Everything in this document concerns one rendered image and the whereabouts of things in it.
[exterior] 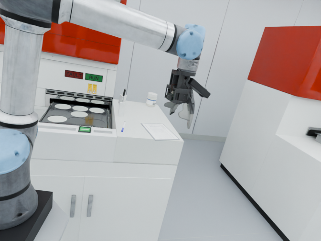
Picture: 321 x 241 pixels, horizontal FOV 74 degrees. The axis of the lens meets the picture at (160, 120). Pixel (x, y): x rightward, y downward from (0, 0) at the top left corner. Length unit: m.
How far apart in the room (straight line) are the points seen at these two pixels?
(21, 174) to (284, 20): 3.89
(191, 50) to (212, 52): 2.84
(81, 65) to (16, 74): 0.93
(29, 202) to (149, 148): 0.58
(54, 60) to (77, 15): 1.09
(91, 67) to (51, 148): 0.70
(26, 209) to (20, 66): 0.39
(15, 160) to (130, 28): 0.43
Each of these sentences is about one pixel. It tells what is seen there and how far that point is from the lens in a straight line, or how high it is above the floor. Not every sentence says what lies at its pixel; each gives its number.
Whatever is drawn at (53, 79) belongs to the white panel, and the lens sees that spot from 1.63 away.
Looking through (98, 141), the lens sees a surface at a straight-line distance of 1.06.
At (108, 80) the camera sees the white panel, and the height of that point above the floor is 1.10.
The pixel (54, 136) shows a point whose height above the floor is 0.94.
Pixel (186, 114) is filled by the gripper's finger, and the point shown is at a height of 1.20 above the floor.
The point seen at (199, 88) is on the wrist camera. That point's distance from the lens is 0.82.
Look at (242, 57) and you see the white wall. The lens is 3.69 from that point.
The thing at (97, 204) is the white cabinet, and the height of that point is 0.55.
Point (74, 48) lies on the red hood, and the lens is 1.53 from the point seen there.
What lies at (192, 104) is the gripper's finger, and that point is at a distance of 0.78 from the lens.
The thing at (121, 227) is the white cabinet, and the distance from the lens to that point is 1.41.
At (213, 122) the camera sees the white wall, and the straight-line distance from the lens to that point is 3.76.
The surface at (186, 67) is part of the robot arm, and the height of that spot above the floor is 1.36.
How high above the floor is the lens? 1.42
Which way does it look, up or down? 20 degrees down
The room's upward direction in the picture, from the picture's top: 12 degrees clockwise
